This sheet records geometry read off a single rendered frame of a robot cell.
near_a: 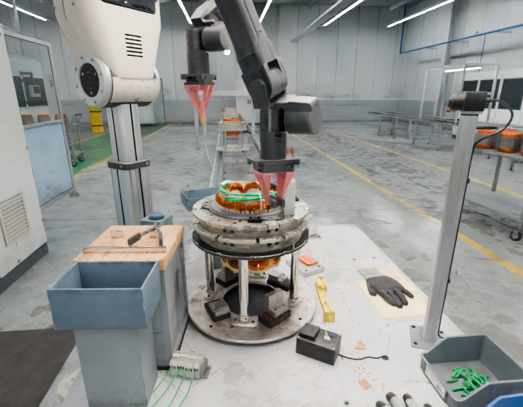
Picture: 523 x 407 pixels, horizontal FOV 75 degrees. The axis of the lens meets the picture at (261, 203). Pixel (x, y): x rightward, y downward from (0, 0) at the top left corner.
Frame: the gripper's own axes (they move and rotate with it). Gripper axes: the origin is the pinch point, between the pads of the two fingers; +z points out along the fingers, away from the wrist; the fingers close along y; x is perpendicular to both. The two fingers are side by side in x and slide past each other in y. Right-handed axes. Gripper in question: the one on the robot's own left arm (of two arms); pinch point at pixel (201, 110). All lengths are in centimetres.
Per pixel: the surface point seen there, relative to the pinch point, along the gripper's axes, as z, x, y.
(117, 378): 49, 3, -46
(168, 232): 28.2, 3.0, -20.2
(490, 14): -237, -535, 1345
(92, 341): 40, 7, -46
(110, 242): 27.9, 13.0, -28.7
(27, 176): 61, 213, 138
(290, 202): 22.1, -26.3, -9.8
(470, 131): 4, -64, -12
